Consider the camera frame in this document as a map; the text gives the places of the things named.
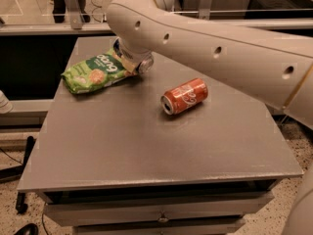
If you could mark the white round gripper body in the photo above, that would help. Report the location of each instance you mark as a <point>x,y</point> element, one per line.
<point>133,57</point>

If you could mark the green rice chip bag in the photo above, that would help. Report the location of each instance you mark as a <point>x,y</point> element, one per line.
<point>95,73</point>

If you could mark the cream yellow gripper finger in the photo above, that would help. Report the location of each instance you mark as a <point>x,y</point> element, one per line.
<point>129,66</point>

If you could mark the white object at left edge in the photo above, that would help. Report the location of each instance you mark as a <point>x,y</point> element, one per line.
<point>5,105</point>

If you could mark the grey drawer cabinet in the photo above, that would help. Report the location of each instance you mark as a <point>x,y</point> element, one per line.
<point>188,209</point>

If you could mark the metal guard rail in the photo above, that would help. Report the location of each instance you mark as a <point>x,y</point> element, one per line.
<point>36,16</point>

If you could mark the red coca-cola can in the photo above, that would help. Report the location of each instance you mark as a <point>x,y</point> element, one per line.
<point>184,96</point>

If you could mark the blue pepsi can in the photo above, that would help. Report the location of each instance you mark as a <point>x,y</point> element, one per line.
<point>143,67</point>

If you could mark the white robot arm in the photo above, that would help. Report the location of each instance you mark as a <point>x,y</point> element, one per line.
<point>272,67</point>

